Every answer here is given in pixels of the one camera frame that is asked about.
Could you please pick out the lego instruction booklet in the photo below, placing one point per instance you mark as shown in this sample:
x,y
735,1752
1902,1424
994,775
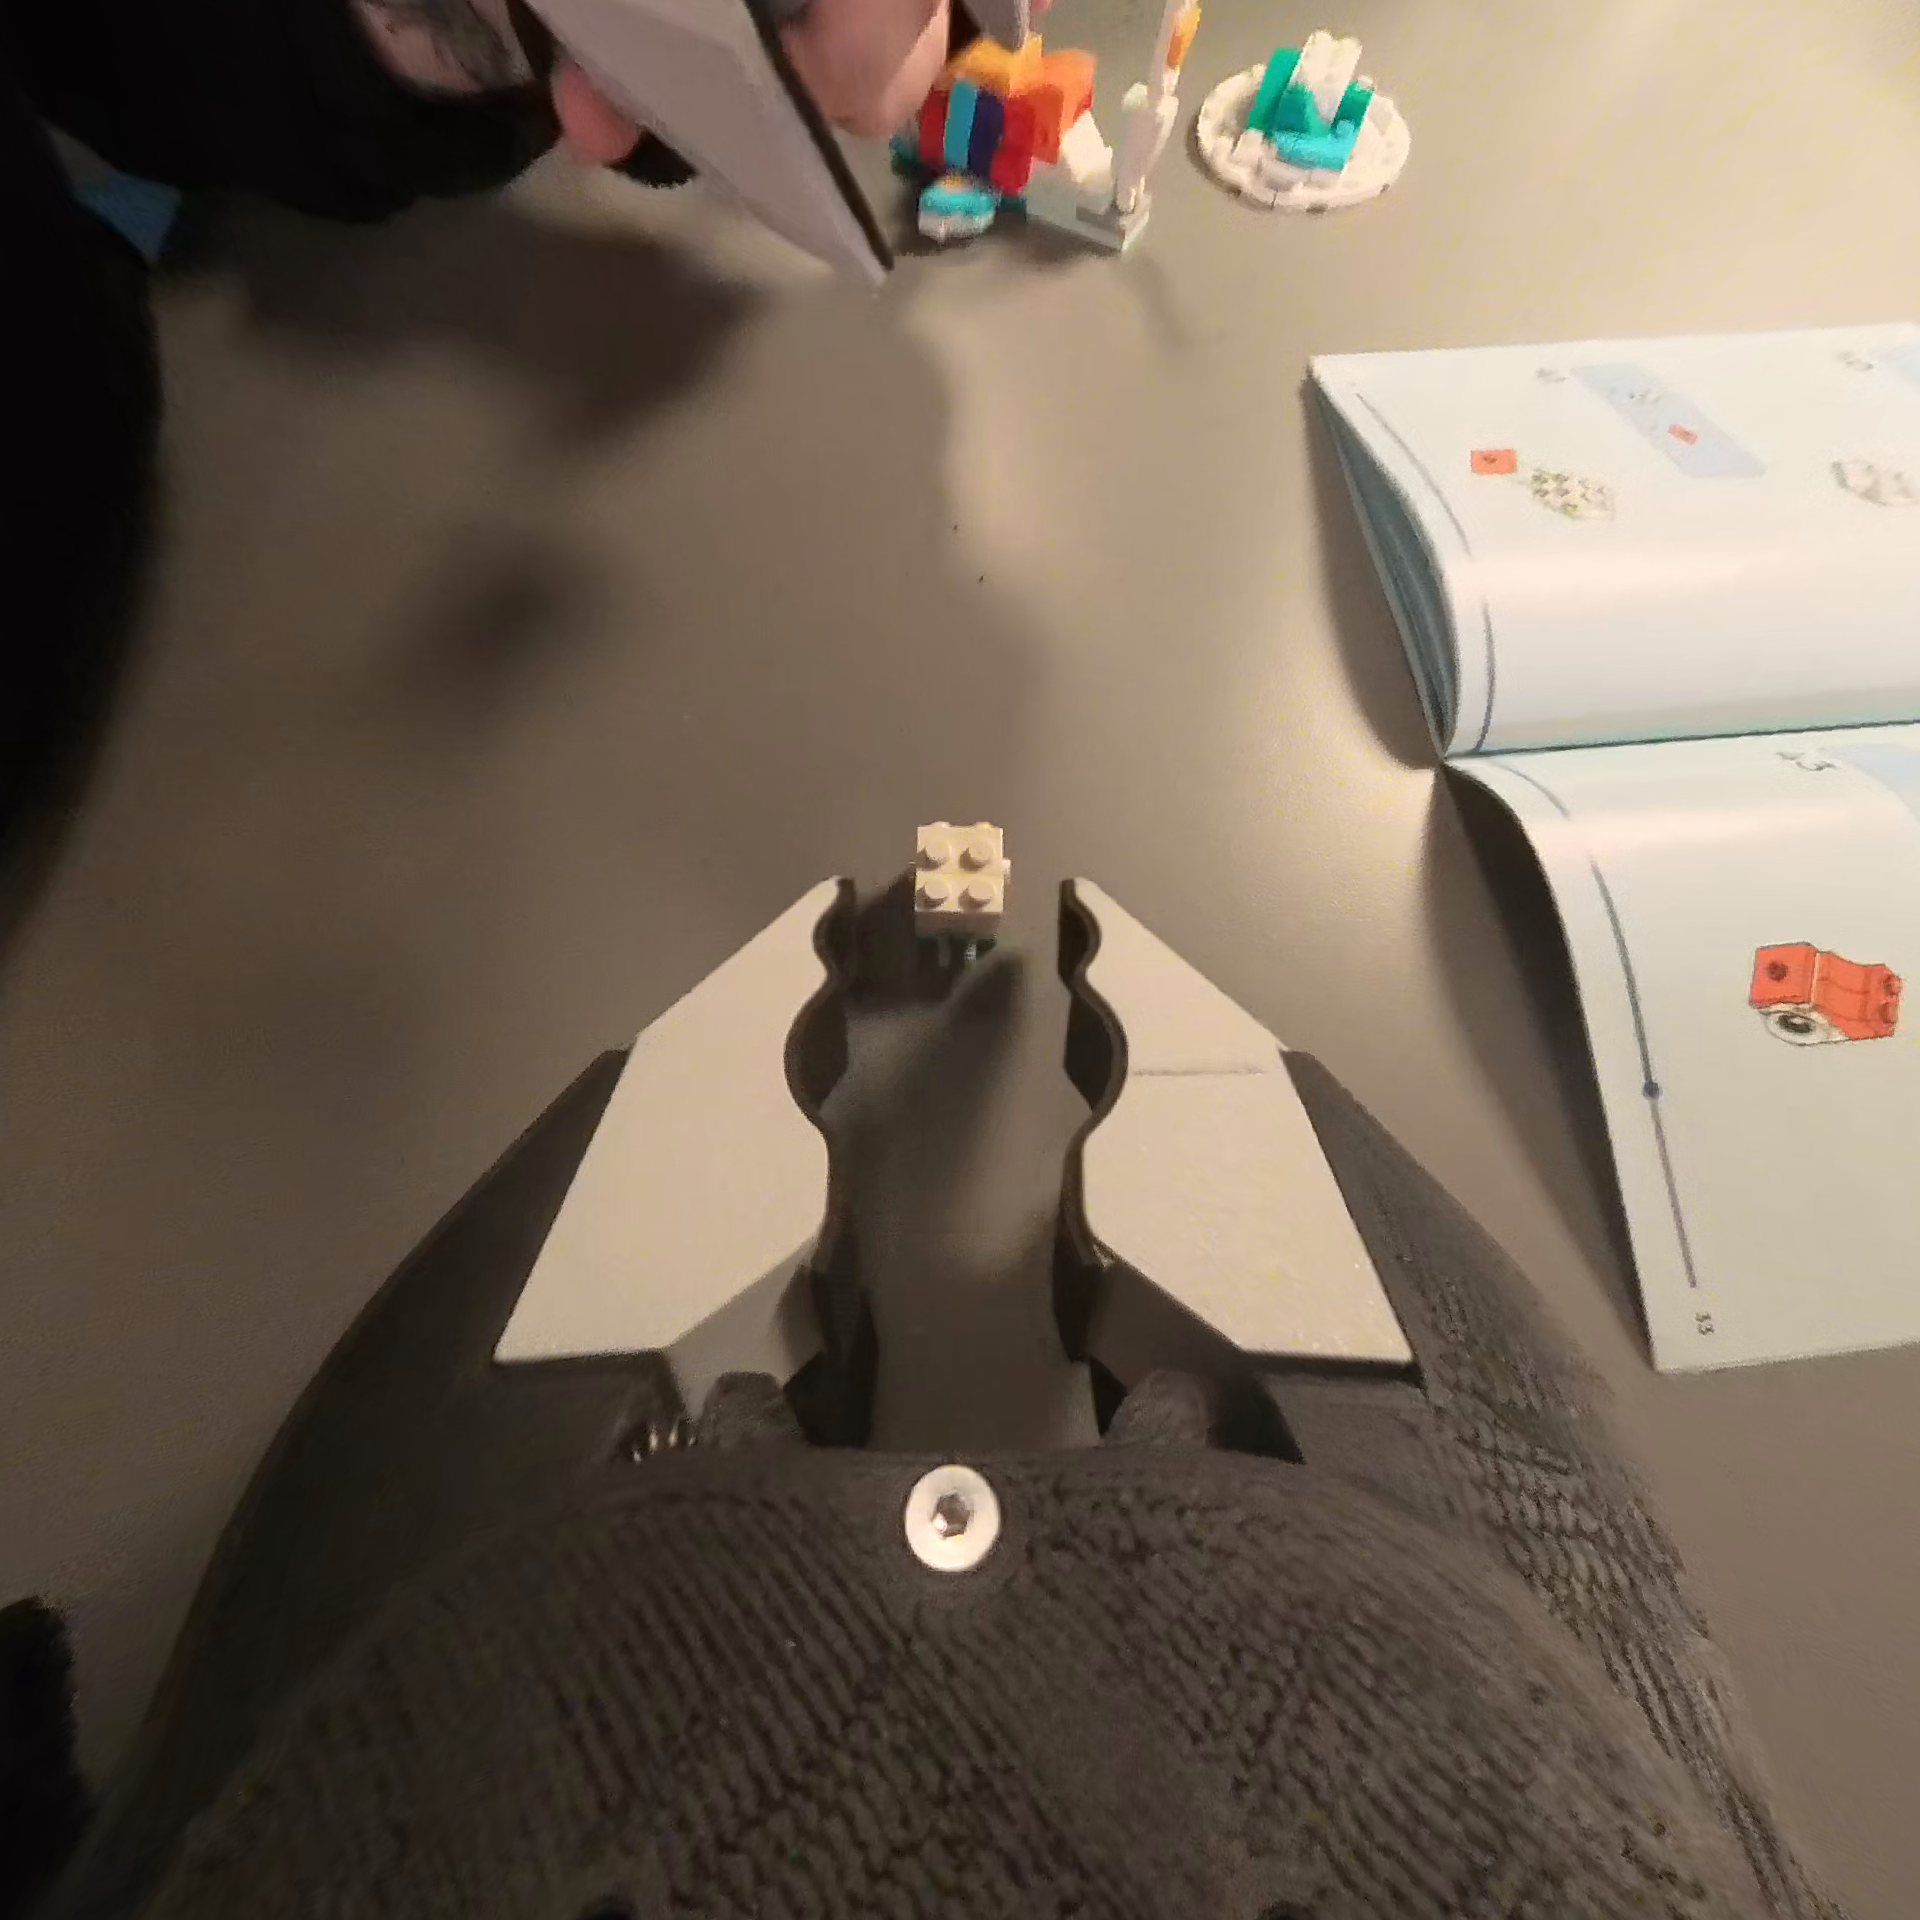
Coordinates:
x,y
1652,600

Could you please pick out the white orange lego stalk model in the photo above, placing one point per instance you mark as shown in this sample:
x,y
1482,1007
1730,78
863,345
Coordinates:
x,y
1133,149

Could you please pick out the round white lego plate model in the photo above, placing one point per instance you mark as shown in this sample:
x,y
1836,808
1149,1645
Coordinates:
x,y
1306,135

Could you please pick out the small white lego brick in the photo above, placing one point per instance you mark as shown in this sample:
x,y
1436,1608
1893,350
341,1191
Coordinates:
x,y
961,873

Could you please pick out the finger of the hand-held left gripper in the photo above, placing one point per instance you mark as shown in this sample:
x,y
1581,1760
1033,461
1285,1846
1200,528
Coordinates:
x,y
1009,20
720,105

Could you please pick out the colourful lego fish model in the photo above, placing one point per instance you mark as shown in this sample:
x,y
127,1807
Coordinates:
x,y
991,129

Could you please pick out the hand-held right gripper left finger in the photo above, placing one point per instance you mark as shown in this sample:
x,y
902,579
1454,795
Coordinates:
x,y
674,1200

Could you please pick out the person's left hand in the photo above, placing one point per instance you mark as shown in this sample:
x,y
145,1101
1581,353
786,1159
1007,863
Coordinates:
x,y
878,68

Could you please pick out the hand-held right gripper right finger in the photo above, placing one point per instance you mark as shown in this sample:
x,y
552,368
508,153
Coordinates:
x,y
1230,1200

